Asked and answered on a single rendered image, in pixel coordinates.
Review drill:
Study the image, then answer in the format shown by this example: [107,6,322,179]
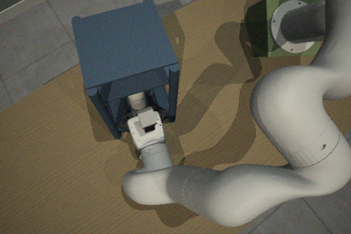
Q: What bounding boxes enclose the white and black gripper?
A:
[119,93,167,151]

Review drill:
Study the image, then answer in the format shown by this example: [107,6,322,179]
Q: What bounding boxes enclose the cream bottle with grey cap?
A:
[128,92,147,117]

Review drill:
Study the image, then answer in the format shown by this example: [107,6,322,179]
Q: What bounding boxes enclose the blue shelving unit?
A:
[71,0,180,140]

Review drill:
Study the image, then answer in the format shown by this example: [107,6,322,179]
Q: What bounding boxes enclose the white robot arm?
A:
[122,0,351,228]

